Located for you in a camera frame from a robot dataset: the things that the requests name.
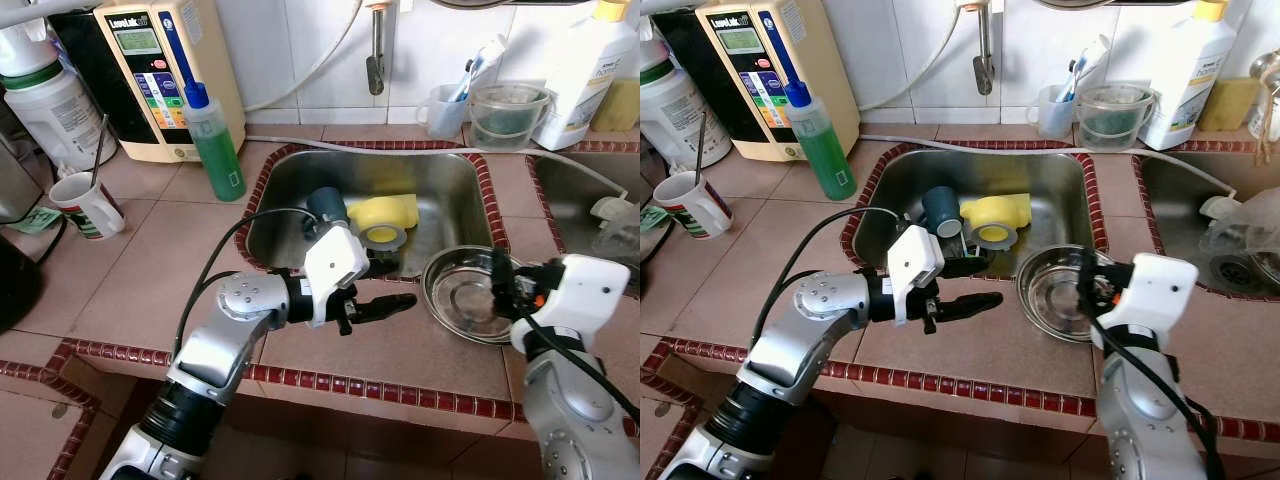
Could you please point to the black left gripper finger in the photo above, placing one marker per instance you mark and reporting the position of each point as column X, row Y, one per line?
column 965, row 268
column 383, row 269
column 972, row 308
column 385, row 308

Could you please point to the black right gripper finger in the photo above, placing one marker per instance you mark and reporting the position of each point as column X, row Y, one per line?
column 506, row 304
column 501, row 268
column 1092, row 304
column 1088, row 268

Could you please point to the stainless steel dish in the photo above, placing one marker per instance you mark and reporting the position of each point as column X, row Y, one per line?
column 460, row 300
column 1050, row 300

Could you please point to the yellow plastic bowl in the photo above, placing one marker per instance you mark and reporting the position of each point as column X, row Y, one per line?
column 385, row 210
column 995, row 210

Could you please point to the teal ceramic mug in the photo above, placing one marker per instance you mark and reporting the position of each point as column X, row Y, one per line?
column 940, row 205
column 325, row 205

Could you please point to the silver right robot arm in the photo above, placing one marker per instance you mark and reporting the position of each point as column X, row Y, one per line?
column 1150, row 420
column 570, row 410

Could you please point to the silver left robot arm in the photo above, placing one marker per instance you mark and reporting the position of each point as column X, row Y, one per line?
column 230, row 330
column 800, row 320

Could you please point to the stainless steel sink basin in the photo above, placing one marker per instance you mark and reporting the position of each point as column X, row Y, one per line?
column 1050, row 200
column 440, row 200
column 1180, row 195
column 570, row 190

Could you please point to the clear plastic bag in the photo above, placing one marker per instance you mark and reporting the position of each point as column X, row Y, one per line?
column 620, row 235
column 1245, row 235

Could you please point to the clear plastic pail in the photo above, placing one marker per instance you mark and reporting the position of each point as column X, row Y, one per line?
column 1115, row 125
column 508, row 125

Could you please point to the green paper slip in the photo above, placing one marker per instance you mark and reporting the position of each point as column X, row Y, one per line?
column 652, row 219
column 40, row 220

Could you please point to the clear toothbrush cup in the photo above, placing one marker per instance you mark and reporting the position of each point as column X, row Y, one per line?
column 1050, row 115
column 440, row 115

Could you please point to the green dish soap bottle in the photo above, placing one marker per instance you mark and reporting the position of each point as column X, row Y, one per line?
column 825, row 160
column 215, row 160

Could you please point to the thin white tube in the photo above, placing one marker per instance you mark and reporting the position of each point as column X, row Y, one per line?
column 300, row 90
column 915, row 90

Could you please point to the white striped mug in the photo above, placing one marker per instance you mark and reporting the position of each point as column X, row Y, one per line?
column 85, row 205
column 695, row 205

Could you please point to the blue white toothbrush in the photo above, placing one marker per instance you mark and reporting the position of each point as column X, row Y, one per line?
column 480, row 70
column 1090, row 70

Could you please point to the mustard yellow sponge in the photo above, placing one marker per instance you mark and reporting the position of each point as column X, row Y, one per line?
column 1228, row 105
column 620, row 108

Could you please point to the white bottle yellow cap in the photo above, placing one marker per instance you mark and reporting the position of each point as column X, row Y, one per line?
column 585, row 80
column 1190, row 80

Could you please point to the metal stirring spoon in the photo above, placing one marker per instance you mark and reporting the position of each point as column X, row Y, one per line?
column 701, row 150
column 100, row 150

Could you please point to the large white canister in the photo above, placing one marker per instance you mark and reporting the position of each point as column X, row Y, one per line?
column 680, row 120
column 60, row 120

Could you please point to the beige water ionizer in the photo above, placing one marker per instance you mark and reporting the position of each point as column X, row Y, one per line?
column 210, row 60
column 830, row 60

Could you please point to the chrome gooseneck faucet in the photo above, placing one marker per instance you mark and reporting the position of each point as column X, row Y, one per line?
column 1268, row 80

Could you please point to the black appliance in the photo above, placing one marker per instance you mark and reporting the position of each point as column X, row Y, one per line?
column 18, row 285

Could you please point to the grey metal pot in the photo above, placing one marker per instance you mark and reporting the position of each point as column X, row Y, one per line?
column 15, row 185

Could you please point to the chrome wall tap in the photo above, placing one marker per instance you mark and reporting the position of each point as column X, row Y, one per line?
column 376, row 75
column 985, row 75

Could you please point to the white wall water fitting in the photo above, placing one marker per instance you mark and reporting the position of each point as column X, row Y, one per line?
column 380, row 5
column 982, row 5

